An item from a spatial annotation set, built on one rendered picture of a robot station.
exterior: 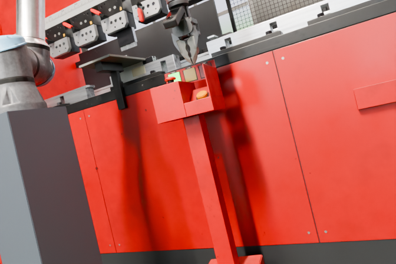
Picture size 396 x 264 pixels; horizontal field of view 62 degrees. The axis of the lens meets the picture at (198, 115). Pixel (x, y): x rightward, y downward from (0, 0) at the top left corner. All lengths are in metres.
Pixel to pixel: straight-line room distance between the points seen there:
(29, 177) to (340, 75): 1.01
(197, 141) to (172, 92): 0.18
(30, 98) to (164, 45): 1.33
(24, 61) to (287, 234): 1.08
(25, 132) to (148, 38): 1.46
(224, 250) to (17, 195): 0.65
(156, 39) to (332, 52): 1.31
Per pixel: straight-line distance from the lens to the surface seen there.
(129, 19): 1.75
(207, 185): 1.12
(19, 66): 1.05
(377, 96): 1.22
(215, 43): 1.47
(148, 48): 2.27
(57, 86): 2.50
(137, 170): 1.57
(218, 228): 1.16
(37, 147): 0.97
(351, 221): 1.32
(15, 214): 1.00
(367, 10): 1.26
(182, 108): 1.06
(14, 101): 1.02
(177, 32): 1.12
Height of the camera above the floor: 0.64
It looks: 1 degrees up
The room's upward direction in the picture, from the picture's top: 14 degrees counter-clockwise
